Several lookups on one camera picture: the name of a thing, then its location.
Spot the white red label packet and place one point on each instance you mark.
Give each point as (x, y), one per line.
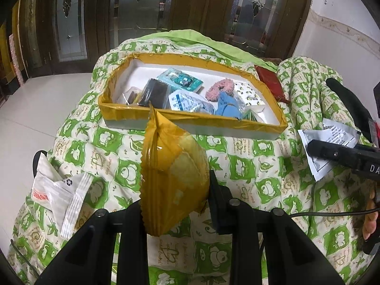
(56, 190)

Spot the white lemon print tissue pack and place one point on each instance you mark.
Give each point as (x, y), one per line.
(251, 95)

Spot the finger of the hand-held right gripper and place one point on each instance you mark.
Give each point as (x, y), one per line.
(332, 154)

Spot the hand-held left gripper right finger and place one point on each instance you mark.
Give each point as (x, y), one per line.
(218, 207)

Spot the yellow cracker packet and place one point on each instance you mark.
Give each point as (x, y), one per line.
(169, 169)

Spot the blue cartoon tissue pack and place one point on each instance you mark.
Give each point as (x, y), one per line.
(181, 80)

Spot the white printed foil pouch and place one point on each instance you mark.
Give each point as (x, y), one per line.
(335, 133)
(185, 101)

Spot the red booklet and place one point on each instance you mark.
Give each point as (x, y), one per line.
(270, 81)

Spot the person's right hand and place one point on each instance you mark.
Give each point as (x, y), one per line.
(371, 222)

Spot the green white printed blanket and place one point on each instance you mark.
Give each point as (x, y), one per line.
(252, 166)

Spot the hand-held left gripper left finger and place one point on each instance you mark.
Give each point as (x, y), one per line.
(133, 222)

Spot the pink fluffy scrunchie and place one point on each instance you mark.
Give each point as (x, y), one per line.
(212, 93)

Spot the clear bag of coloured sticks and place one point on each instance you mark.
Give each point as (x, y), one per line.
(133, 96)

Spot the wooden glass panel door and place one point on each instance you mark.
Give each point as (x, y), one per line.
(237, 9)
(77, 20)

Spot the yellow-taped white cardboard box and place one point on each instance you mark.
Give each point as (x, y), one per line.
(184, 68)

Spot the yellow leaning board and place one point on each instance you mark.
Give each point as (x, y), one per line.
(12, 53)

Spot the blue terry towel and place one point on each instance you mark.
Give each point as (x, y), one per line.
(227, 107)

